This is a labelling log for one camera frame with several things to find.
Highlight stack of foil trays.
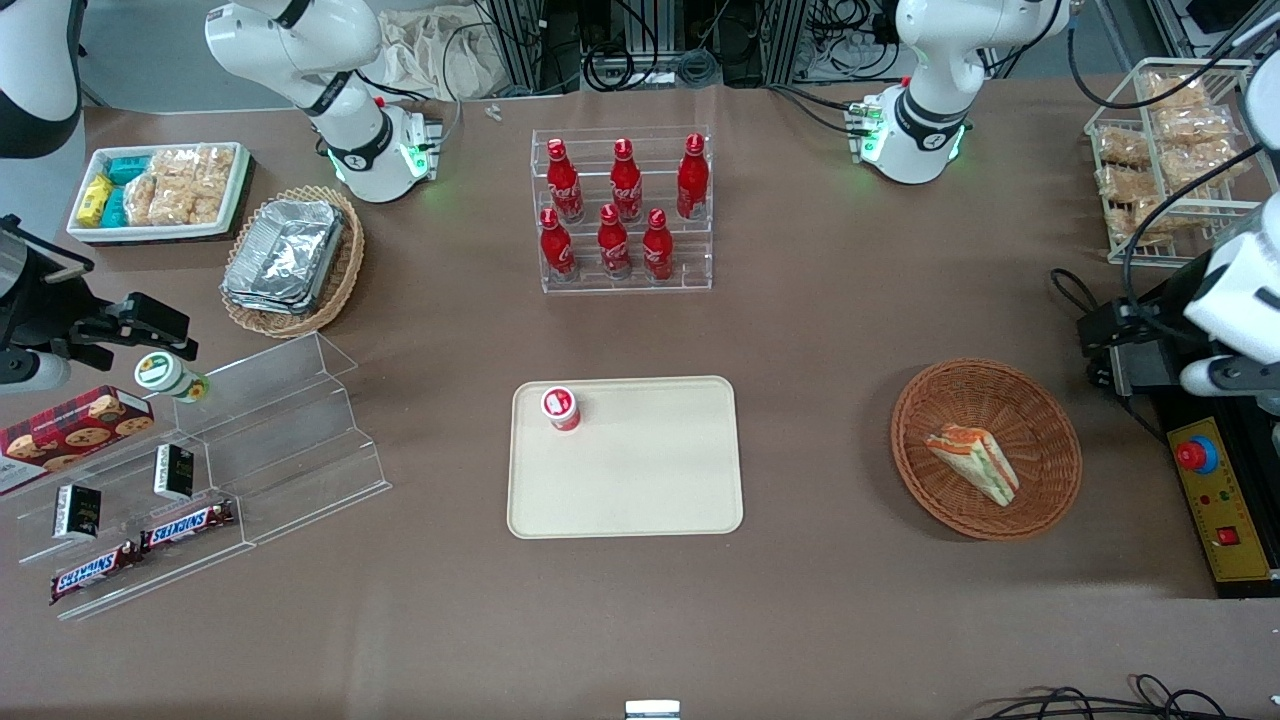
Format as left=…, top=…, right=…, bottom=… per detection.
left=222, top=199, right=346, bottom=316

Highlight clear rice cracker pack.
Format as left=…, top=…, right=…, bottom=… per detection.
left=148, top=178, right=197, bottom=227
left=192, top=146, right=237, bottom=225
left=148, top=148, right=201, bottom=183
left=124, top=172, right=159, bottom=227

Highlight white wire basket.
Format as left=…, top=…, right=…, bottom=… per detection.
left=1085, top=58, right=1280, bottom=267

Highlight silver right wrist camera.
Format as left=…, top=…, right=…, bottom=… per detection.
left=0, top=350, right=73, bottom=393

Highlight bagged fried snack pack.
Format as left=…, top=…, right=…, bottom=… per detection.
left=1155, top=105, right=1236, bottom=147
left=1160, top=140, right=1246, bottom=191
left=1143, top=72, right=1209, bottom=113
left=1098, top=165, right=1156, bottom=204
left=1096, top=126, right=1151, bottom=167
left=1130, top=195, right=1201, bottom=246

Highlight beige plastic tray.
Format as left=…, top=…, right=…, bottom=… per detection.
left=507, top=376, right=745, bottom=540

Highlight oval light wicker basket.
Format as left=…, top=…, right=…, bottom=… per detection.
left=220, top=185, right=366, bottom=339

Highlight red tartan cookie box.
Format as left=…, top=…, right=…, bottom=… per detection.
left=0, top=386, right=156, bottom=497

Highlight round brown wicker basket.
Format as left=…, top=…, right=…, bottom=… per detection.
left=890, top=358, right=1084, bottom=542

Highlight black floor cables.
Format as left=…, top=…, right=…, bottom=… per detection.
left=975, top=674, right=1280, bottom=720

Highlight black countertop appliance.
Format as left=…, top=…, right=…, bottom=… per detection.
left=1108, top=280, right=1216, bottom=403

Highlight clear acrylic bottle rack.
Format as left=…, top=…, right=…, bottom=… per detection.
left=531, top=126, right=714, bottom=294

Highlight clear acrylic stepped shelf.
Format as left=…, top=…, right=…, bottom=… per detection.
left=0, top=332, right=393, bottom=623

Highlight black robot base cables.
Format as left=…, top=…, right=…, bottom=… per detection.
left=768, top=84, right=873, bottom=137

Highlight red white lidded cup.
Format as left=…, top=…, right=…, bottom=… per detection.
left=541, top=386, right=582, bottom=432

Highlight yellow snack pack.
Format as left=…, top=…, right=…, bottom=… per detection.
left=76, top=174, right=115, bottom=227

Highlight triangle sandwich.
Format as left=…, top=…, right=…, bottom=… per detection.
left=925, top=423, right=1021, bottom=507

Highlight Snickers chocolate bar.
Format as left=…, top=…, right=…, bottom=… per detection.
left=50, top=541, right=143, bottom=605
left=140, top=500, right=237, bottom=553

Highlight coiled black cable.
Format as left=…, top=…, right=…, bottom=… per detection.
left=585, top=45, right=663, bottom=89

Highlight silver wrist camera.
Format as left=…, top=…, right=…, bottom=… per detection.
left=0, top=350, right=73, bottom=393
left=1179, top=352, right=1280, bottom=398

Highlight black appliance power cable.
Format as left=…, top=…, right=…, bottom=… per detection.
left=1050, top=268, right=1113, bottom=393

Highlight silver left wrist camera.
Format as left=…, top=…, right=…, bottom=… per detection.
left=1179, top=352, right=1280, bottom=398

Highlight green white lidded cup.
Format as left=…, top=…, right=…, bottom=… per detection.
left=135, top=352, right=210, bottom=404

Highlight beige cloth bag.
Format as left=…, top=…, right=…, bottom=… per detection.
left=375, top=8, right=501, bottom=101

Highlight white rectangular snack tray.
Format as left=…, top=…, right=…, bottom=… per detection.
left=66, top=142, right=251, bottom=244

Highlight red cola bottle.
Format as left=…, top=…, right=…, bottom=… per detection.
left=610, top=138, right=644, bottom=224
left=546, top=138, right=585, bottom=224
left=597, top=204, right=633, bottom=281
left=676, top=133, right=710, bottom=221
left=540, top=207, right=577, bottom=282
left=641, top=208, right=675, bottom=282

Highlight small black chocolate box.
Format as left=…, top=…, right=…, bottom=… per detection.
left=52, top=484, right=102, bottom=542
left=153, top=444, right=196, bottom=501

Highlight yellow black emergency stop box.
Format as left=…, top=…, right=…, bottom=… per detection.
left=1150, top=395, right=1280, bottom=599

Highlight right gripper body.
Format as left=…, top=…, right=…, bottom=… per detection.
left=0, top=216, right=97, bottom=353

